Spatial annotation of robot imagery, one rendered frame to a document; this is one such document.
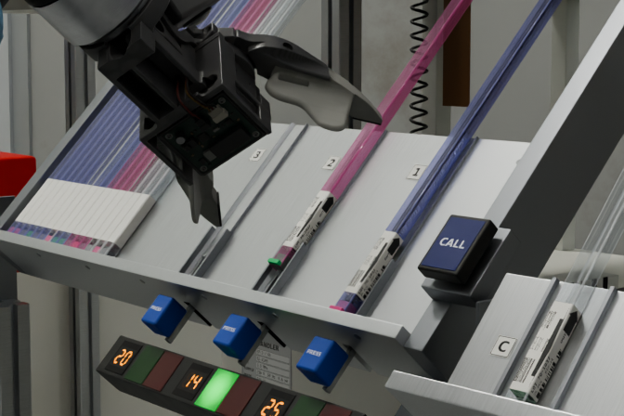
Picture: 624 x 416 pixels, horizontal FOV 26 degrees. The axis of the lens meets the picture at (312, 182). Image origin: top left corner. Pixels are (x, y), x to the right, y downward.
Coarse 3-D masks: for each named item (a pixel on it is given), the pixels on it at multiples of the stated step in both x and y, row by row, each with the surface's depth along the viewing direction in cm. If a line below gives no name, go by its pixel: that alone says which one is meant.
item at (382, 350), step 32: (32, 256) 142; (64, 256) 133; (96, 256) 129; (96, 288) 137; (128, 288) 129; (160, 288) 122; (192, 288) 116; (224, 288) 113; (192, 320) 125; (224, 320) 119; (256, 320) 113; (288, 320) 108; (320, 320) 103; (352, 320) 100; (384, 352) 100
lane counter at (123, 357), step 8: (128, 344) 122; (136, 344) 121; (120, 352) 122; (128, 352) 121; (136, 352) 120; (112, 360) 122; (120, 360) 121; (128, 360) 120; (112, 368) 121; (120, 368) 120
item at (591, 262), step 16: (608, 208) 81; (608, 224) 80; (592, 240) 80; (608, 240) 79; (592, 256) 79; (608, 256) 79; (576, 272) 79; (592, 272) 78; (576, 288) 78; (592, 288) 79; (576, 304) 78; (528, 400) 75
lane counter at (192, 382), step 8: (192, 368) 114; (200, 368) 113; (208, 368) 112; (184, 376) 114; (192, 376) 113; (200, 376) 112; (208, 376) 112; (184, 384) 113; (192, 384) 112; (200, 384) 112; (176, 392) 113; (184, 392) 112; (192, 392) 111
